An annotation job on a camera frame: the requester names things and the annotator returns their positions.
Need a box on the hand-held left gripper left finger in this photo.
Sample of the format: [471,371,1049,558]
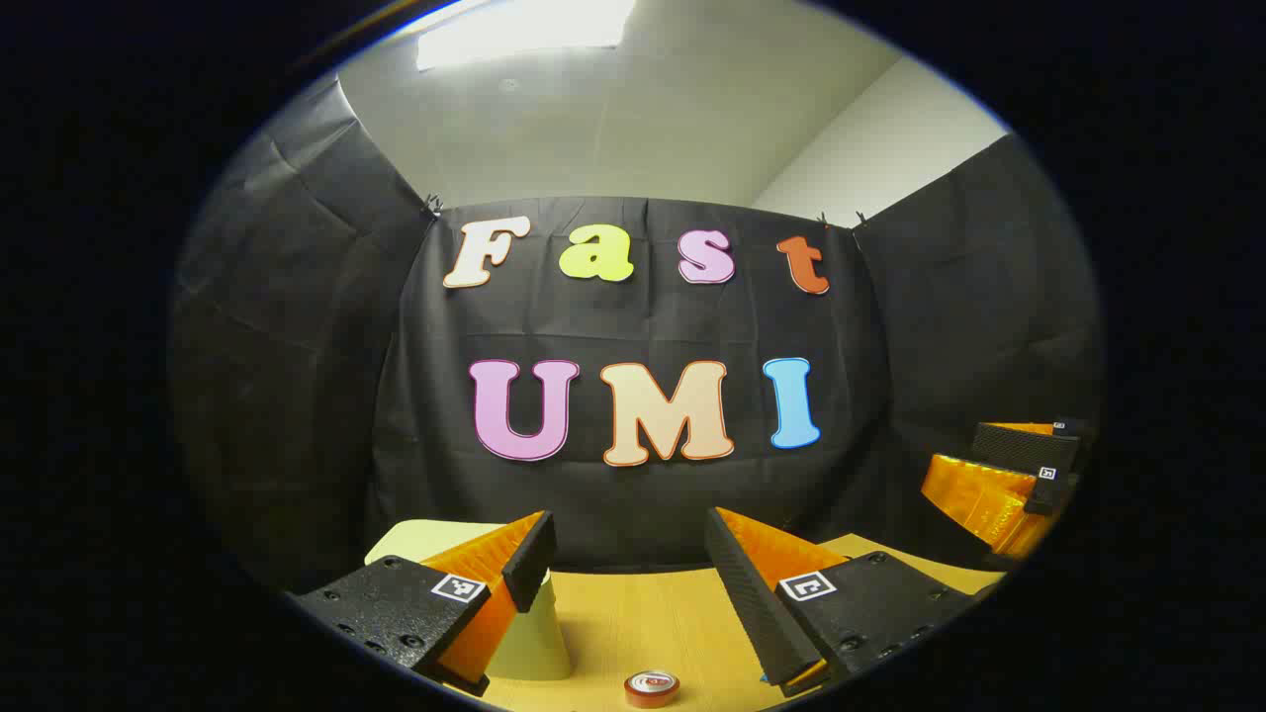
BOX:
[287,510,557,697]

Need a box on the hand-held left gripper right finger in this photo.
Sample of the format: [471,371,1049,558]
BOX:
[704,507,980,698]

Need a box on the green desktop garbage bin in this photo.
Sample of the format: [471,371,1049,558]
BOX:
[364,519,573,681]

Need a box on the red pop can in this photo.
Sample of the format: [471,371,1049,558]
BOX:
[623,669,681,709]

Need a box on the black backdrop cloth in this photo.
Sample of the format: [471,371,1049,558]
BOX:
[168,74,1104,594]

